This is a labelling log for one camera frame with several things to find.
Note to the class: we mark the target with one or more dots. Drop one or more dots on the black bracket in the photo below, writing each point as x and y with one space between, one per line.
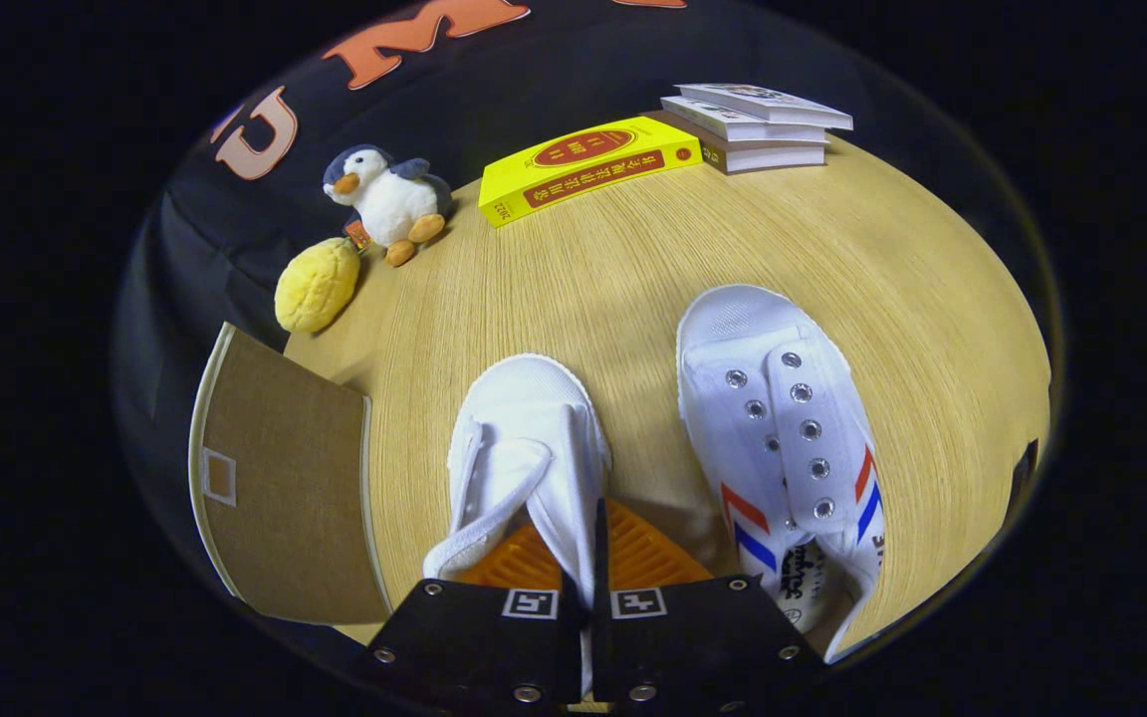
1024 468

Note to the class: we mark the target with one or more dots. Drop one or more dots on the white paperback book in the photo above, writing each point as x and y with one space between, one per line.
733 124

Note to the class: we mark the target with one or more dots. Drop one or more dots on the penguin plush toy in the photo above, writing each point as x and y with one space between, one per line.
394 204

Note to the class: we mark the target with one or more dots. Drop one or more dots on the brown fabric storage box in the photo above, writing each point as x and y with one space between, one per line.
295 498

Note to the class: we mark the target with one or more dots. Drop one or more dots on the yellow book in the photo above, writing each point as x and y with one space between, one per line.
514 184

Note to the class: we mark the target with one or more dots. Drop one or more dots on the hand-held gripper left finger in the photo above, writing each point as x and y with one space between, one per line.
474 637

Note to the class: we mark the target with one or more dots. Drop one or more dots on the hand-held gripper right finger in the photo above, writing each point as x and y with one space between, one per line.
600 558

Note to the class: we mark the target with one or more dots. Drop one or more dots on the brown cover book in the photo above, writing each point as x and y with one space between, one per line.
773 157

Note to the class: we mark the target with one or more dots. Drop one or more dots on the yellow bread-shaped plush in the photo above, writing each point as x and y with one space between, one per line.
315 289

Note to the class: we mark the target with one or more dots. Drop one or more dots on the white canvas shoe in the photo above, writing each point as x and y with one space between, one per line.
534 428
733 329

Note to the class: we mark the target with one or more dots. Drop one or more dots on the white illustrated book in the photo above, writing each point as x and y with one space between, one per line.
763 100

